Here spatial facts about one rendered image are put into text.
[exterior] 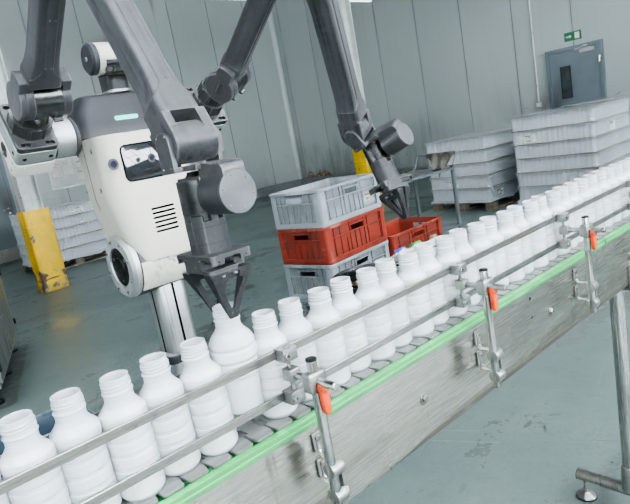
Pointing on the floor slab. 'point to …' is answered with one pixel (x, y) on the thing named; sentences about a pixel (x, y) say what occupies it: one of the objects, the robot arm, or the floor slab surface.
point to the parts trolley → (431, 175)
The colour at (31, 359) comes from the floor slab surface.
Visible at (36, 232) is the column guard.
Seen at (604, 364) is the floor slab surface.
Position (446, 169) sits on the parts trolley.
